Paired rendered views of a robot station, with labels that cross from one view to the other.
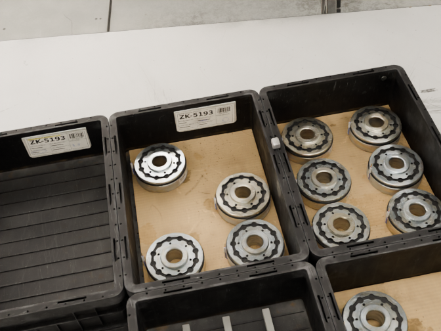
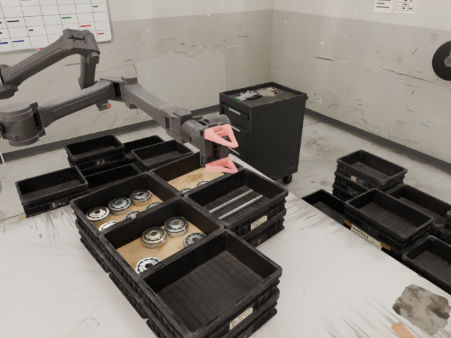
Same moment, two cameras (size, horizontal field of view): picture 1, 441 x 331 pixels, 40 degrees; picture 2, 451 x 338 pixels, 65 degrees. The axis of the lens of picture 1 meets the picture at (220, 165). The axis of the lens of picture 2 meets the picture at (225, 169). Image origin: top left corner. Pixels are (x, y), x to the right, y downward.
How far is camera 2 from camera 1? 152 cm
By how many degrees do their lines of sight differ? 86
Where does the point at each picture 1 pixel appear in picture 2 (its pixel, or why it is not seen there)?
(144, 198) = not seen: hidden behind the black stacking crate
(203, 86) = (45, 328)
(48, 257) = (219, 288)
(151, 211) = not seen: hidden behind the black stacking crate
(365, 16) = not seen: outside the picture
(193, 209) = (166, 253)
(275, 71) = (26, 297)
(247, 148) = (121, 250)
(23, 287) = (239, 287)
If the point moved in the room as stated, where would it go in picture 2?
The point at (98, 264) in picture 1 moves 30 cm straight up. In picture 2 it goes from (211, 269) to (209, 204)
